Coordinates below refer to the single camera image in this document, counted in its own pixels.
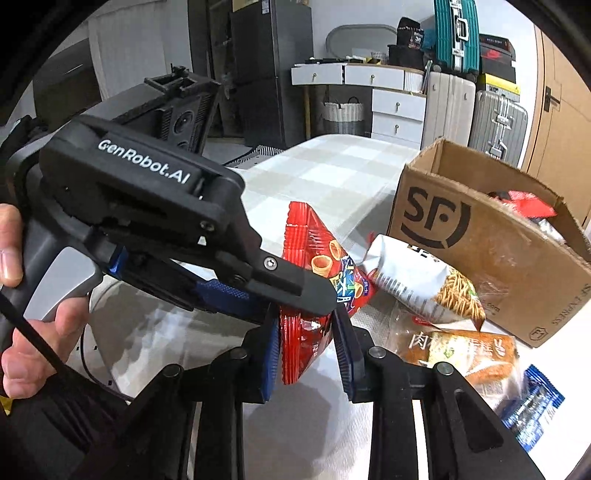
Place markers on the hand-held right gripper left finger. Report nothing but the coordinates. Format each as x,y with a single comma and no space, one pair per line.
270,364

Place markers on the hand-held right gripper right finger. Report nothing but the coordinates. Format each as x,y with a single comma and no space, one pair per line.
344,360

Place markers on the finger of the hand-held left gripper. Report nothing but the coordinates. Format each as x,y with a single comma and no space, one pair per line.
221,293
286,286

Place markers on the red cone snack packet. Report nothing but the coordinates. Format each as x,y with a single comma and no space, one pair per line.
304,258

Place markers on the white noodle snack packet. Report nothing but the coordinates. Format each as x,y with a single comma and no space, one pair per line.
415,277

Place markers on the orange bread packet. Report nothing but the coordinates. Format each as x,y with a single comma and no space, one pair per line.
461,355

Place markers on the brown cardboard box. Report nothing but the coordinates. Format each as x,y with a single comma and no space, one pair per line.
461,240
244,4

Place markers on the blue snack packet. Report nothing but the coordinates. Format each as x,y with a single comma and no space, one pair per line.
531,406

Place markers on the person's left hand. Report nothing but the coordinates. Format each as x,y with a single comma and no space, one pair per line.
51,323

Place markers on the woven laundry basket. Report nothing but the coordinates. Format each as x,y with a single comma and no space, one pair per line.
344,117

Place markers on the dark grey refrigerator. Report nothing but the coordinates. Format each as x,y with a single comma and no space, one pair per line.
272,69

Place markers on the white dresser with drawers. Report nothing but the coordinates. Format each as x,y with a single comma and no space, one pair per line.
397,106

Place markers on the flat brown cardboard box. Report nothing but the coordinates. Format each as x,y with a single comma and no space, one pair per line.
244,4

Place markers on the beige suitcase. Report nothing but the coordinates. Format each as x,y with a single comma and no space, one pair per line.
445,110

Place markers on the oval mirror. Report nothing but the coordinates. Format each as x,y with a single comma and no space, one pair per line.
355,41

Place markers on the black case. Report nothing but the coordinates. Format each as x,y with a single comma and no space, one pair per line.
404,57

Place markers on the grey suitcase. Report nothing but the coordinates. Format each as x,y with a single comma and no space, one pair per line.
494,124

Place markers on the black bag white print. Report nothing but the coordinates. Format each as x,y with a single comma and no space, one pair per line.
411,34

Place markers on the teal suitcase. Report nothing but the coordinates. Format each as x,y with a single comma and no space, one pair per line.
445,37

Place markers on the red logo shoe box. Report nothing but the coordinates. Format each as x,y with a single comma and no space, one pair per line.
496,54

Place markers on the wooden door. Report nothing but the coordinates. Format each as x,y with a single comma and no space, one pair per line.
568,138

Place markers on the black shoe box red print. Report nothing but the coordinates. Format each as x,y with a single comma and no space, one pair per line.
494,41

